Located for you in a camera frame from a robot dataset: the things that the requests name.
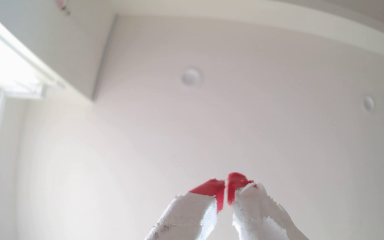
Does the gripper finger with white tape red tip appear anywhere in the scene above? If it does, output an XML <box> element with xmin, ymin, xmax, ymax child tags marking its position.
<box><xmin>144</xmin><ymin>178</ymin><xmax>226</xmax><ymax>240</ymax></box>
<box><xmin>227</xmin><ymin>172</ymin><xmax>309</xmax><ymax>240</ymax></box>

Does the round recessed ceiling light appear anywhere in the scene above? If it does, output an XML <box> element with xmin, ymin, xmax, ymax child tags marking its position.
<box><xmin>181</xmin><ymin>68</ymin><xmax>203</xmax><ymax>87</ymax></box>
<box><xmin>362</xmin><ymin>95</ymin><xmax>376</xmax><ymax>112</ymax></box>

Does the small red ceiling device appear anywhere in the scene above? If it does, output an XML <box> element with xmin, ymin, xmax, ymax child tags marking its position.
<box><xmin>56</xmin><ymin>0</ymin><xmax>71</xmax><ymax>15</ymax></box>

